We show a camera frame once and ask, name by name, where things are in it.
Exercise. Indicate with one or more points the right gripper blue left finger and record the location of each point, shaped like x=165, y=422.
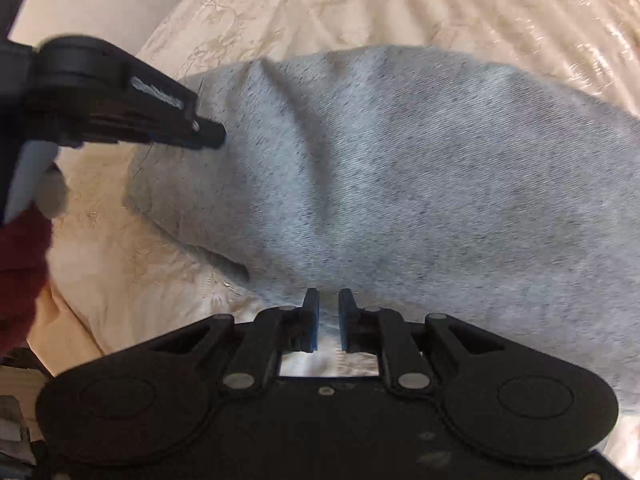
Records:
x=309, y=320

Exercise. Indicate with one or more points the grey speckled pants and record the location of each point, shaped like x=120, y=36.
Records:
x=423, y=180

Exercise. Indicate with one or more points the cream embroidered bedspread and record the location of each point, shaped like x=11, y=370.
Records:
x=115, y=280

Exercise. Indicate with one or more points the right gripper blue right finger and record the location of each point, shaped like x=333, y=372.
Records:
x=348, y=315

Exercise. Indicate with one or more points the left hand white glove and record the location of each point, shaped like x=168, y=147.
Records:
x=42, y=179

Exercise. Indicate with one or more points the dark red sleeve forearm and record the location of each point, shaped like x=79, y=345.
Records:
x=24, y=272

